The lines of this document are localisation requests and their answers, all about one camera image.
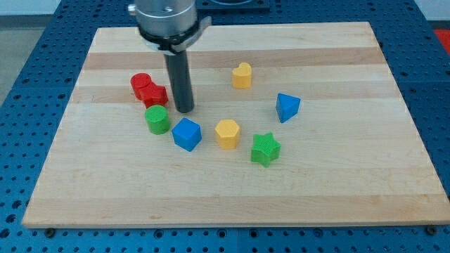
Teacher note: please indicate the green cylinder block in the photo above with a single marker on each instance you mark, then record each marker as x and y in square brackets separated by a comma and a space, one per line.
[157, 119]

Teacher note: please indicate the yellow hexagon block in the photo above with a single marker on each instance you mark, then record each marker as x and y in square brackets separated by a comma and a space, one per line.
[227, 134]

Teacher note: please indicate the blue cube block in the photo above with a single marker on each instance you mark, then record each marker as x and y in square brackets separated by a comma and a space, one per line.
[187, 134]

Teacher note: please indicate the green star block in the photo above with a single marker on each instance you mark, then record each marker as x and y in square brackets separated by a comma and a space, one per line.
[265, 148]

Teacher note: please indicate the red cylinder block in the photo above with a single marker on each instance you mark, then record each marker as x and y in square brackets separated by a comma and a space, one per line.
[140, 81]

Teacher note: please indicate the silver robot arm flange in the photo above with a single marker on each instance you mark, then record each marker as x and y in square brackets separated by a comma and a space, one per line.
[168, 26]

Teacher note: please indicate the yellow heart block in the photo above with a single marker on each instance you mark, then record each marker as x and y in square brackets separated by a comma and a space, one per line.
[242, 76]

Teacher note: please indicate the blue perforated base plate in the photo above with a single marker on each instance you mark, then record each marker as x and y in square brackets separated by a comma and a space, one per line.
[34, 107]

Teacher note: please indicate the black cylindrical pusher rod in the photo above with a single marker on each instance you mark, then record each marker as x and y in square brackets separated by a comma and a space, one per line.
[180, 81]

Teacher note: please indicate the red star block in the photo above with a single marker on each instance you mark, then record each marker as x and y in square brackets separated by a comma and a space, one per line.
[153, 95]

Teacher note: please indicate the blue triangle block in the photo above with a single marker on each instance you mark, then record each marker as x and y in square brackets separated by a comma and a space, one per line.
[287, 106]

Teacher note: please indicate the light wooden board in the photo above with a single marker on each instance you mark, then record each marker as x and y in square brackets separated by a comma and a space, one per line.
[351, 156]

